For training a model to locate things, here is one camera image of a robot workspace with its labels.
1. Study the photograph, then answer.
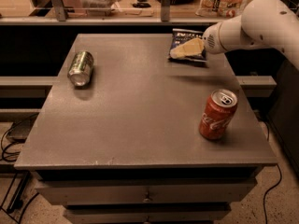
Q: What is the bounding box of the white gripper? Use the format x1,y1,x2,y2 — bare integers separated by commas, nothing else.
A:
169,21,228,59

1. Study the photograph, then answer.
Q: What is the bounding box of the blue chip bag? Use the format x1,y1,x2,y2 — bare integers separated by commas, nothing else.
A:
169,28,206,62

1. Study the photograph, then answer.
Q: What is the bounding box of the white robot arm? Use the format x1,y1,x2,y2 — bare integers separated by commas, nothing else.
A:
170,0,299,68

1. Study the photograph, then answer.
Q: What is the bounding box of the red coca-cola can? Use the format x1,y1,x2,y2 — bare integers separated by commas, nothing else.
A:
199,89,238,140

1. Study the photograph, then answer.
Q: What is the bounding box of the green soda can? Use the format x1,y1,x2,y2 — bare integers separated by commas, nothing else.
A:
67,50,94,87

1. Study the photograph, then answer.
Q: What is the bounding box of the clear plastic container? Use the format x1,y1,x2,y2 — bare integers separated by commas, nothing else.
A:
80,0,117,16

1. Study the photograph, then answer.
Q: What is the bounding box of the grey drawer cabinet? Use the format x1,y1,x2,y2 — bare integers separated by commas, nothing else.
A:
16,34,276,210

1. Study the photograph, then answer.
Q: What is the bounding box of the upper drawer with knob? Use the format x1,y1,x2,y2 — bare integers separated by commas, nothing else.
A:
36,178,257,205

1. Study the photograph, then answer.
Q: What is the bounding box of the lower drawer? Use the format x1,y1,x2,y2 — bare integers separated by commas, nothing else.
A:
64,205,231,224

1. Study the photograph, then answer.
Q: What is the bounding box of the metal railing shelf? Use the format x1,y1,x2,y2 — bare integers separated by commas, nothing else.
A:
0,0,298,25

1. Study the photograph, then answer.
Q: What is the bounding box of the black power adapter box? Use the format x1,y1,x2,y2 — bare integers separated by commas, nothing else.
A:
6,119,33,143

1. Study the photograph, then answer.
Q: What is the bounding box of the black cable right floor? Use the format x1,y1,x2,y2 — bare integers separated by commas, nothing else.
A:
263,163,283,224

